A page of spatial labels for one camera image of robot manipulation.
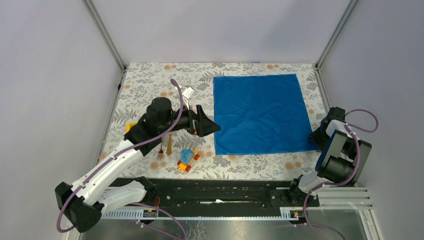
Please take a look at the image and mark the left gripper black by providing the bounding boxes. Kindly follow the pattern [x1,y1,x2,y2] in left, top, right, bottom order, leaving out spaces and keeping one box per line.
[159,101,221,137]

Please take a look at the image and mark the blue cloth napkin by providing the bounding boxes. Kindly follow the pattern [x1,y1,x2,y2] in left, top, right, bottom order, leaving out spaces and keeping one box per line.
[213,74,318,155]

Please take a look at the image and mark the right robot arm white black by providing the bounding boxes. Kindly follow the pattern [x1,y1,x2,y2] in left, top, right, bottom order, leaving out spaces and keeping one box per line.
[282,107,372,206]

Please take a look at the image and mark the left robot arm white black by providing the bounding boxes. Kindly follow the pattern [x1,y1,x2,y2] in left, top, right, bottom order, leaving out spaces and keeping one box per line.
[54,97,221,233]

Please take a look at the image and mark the blue orange toy car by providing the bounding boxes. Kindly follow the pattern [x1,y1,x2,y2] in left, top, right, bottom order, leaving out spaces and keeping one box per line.
[177,148,200,172]

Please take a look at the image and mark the gold fork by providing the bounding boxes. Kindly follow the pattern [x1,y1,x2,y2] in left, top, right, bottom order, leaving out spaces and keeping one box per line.
[156,137,165,161]

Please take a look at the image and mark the yellow toy block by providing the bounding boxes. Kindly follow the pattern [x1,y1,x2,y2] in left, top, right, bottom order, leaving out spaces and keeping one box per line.
[125,122,137,133]

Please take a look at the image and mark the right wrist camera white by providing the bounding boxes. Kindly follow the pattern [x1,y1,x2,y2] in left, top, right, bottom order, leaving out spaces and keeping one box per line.
[325,119,353,139]

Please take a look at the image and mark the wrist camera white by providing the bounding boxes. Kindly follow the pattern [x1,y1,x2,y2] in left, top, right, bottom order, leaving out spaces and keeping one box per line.
[325,119,353,139]
[182,86,195,109]

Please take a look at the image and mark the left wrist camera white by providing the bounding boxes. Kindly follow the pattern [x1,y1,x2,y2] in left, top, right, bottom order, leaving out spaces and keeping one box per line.
[182,86,195,109]

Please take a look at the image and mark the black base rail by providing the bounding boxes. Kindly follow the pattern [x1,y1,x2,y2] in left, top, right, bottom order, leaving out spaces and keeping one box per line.
[135,176,320,219]

